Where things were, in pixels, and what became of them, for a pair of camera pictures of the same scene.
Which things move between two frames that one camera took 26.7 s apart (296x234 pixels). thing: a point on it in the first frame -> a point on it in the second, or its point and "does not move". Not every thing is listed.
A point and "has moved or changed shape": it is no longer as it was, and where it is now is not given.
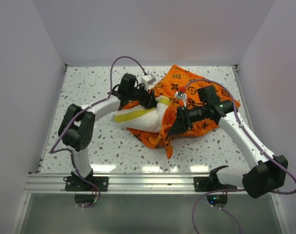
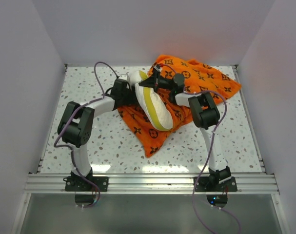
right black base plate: x=205 y=184 does not move
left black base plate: x=77 y=183 does not move
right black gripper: x=183 y=123 -> x=151 y=82
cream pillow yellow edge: x=147 y=120 has moved or changed shape
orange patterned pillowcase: x=201 y=104 has moved or changed shape
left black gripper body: x=141 y=96 -> x=128 y=99
